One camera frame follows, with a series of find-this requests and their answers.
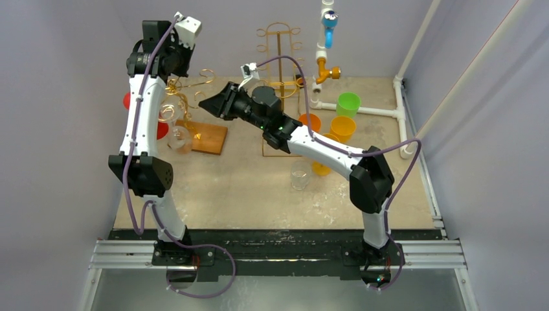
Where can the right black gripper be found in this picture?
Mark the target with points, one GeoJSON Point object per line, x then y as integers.
{"type": "Point", "coordinates": [231, 102]}

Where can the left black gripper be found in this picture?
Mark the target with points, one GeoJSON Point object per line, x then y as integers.
{"type": "Point", "coordinates": [188, 53]}

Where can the gold swirl wine glass rack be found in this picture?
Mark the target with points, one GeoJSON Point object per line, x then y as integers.
{"type": "Point", "coordinates": [206, 138]}

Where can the clear stemmed glass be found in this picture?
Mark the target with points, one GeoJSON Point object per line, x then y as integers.
{"type": "Point", "coordinates": [179, 138]}

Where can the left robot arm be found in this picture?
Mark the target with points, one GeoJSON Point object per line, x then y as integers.
{"type": "Point", "coordinates": [165, 49]}

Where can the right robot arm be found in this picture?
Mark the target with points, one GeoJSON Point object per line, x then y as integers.
{"type": "Point", "coordinates": [367, 171]}

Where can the small black orange object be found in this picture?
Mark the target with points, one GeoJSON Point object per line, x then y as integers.
{"type": "Point", "coordinates": [299, 81]}

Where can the orange plastic goblet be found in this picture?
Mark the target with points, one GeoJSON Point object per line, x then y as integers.
{"type": "Point", "coordinates": [312, 121]}

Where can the small clear tumbler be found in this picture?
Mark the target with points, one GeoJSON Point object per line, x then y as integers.
{"type": "Point", "coordinates": [300, 175]}

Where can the yellow goblet front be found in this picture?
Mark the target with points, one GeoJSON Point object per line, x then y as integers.
{"type": "Point", "coordinates": [318, 168]}

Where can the yellow goblet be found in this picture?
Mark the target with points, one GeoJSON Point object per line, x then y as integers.
{"type": "Point", "coordinates": [343, 128]}
{"type": "Point", "coordinates": [318, 168]}

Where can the orange faucet tap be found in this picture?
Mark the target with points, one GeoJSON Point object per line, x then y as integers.
{"type": "Point", "coordinates": [325, 73]}

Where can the yellow goblet rear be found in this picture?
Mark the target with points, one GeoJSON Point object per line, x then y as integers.
{"type": "Point", "coordinates": [343, 128]}

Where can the green plastic cup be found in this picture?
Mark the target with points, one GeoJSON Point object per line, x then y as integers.
{"type": "Point", "coordinates": [348, 104]}

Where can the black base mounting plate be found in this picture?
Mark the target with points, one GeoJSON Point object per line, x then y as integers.
{"type": "Point", "coordinates": [212, 253]}

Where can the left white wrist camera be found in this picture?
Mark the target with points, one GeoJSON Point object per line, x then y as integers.
{"type": "Point", "coordinates": [187, 29]}

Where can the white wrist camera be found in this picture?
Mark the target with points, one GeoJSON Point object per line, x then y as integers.
{"type": "Point", "coordinates": [187, 29]}
{"type": "Point", "coordinates": [250, 75]}

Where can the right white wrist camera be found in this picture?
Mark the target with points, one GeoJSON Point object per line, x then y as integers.
{"type": "Point", "coordinates": [250, 75]}

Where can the gold tall wire rack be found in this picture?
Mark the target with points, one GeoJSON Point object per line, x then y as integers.
{"type": "Point", "coordinates": [280, 39]}

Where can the white pvc pipe frame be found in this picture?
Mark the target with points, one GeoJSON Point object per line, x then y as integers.
{"type": "Point", "coordinates": [398, 113]}

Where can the aluminium rail frame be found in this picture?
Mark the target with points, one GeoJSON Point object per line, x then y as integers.
{"type": "Point", "coordinates": [418, 254]}

